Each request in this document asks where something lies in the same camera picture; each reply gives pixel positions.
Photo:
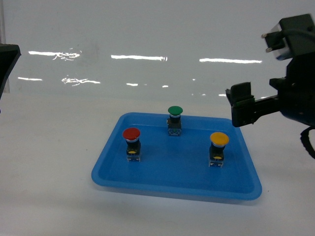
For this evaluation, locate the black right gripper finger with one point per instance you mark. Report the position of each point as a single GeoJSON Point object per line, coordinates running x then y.
{"type": "Point", "coordinates": [245, 109]}

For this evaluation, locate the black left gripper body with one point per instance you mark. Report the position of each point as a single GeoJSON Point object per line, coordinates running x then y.
{"type": "Point", "coordinates": [9, 54]}

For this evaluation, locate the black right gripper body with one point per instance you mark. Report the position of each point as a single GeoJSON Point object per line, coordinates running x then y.
{"type": "Point", "coordinates": [296, 91]}

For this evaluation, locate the yellow mushroom push button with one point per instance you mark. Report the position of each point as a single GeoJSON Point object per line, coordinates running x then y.
{"type": "Point", "coordinates": [216, 151]}

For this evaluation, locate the red mushroom push button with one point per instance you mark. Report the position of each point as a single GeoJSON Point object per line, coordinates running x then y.
{"type": "Point", "coordinates": [133, 149]}

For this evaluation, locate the green mushroom push button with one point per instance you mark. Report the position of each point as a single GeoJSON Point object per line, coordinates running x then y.
{"type": "Point", "coordinates": [174, 124]}

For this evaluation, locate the blue plastic tray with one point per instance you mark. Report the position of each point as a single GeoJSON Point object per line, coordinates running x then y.
{"type": "Point", "coordinates": [177, 166]}

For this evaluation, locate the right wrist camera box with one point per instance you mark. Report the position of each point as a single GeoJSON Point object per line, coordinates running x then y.
{"type": "Point", "coordinates": [291, 37]}

